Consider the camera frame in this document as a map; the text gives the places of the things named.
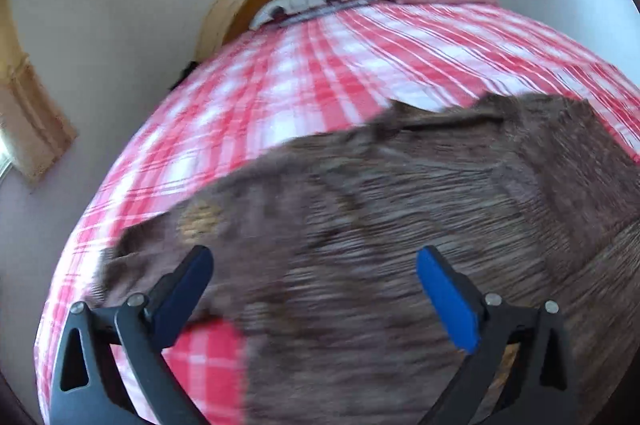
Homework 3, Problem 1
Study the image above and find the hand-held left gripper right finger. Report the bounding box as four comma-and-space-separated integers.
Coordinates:
416, 246, 586, 425

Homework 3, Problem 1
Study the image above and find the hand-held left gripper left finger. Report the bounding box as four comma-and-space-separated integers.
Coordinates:
50, 245, 216, 425

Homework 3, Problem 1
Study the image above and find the brown knitted garment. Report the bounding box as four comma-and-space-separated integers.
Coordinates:
97, 92, 640, 425

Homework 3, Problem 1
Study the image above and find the red plaid bed sheet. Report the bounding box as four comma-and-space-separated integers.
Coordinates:
32, 0, 640, 425

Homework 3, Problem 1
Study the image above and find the white printed pillow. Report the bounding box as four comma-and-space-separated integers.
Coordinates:
248, 0, 378, 30

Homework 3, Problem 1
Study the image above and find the wooden door frame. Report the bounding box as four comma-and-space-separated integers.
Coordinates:
0, 0, 78, 186

